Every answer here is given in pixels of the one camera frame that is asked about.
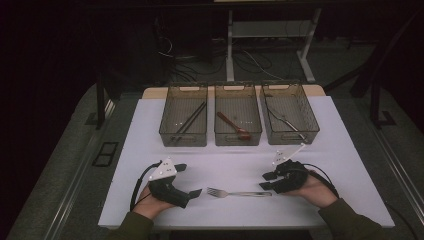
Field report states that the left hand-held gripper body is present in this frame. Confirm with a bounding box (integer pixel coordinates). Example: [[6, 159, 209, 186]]
[[147, 157, 193, 209]]

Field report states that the white table cover sheet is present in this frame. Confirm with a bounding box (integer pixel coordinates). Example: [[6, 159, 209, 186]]
[[98, 95, 396, 231]]

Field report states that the steel table knife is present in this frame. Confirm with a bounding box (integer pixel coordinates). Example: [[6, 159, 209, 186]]
[[266, 106, 308, 143]]

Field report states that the metal floor rail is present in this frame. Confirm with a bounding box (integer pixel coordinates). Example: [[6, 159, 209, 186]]
[[373, 128, 424, 214], [43, 99, 116, 240]]

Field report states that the steel fork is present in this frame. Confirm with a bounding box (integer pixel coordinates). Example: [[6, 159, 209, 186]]
[[206, 187, 273, 199]]

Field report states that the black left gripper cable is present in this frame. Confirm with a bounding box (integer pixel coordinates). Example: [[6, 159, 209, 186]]
[[129, 160, 163, 212]]

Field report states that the black floor frame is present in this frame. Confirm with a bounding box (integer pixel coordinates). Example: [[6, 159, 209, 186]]
[[92, 141, 120, 168]]

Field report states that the black chopstick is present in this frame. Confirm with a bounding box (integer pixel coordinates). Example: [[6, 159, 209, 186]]
[[174, 101, 205, 138], [170, 103, 208, 143]]

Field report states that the person's left hand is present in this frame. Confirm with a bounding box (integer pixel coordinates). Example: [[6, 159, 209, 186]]
[[133, 184, 177, 221]]

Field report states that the transparent brown plastic bin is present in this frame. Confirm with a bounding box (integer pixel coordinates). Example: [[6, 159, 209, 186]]
[[259, 80, 320, 146], [213, 82, 263, 147], [158, 83, 209, 148]]

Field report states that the person's right hand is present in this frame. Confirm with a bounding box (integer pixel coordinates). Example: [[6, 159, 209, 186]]
[[283, 169, 339, 209]]

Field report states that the white desk frame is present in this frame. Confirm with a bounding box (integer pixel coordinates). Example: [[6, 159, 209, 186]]
[[225, 8, 323, 84]]

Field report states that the white floor cable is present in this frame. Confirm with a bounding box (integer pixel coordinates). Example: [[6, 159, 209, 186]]
[[242, 49, 285, 81]]

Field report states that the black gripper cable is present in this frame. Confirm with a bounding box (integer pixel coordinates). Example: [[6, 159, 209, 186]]
[[129, 160, 163, 212], [301, 162, 341, 200]]

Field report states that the black floor cable bundle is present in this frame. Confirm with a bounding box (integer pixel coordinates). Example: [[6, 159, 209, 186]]
[[154, 16, 278, 83]]

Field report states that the black metal stand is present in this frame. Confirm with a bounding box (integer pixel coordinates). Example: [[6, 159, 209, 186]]
[[324, 9, 398, 129]]

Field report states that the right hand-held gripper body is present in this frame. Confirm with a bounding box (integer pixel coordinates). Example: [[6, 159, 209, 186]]
[[271, 143, 309, 194]]

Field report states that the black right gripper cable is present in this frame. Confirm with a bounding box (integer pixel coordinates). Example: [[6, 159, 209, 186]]
[[301, 162, 341, 200]]

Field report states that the brown wooden spoon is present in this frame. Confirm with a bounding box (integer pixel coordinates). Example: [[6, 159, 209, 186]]
[[216, 111, 252, 141]]

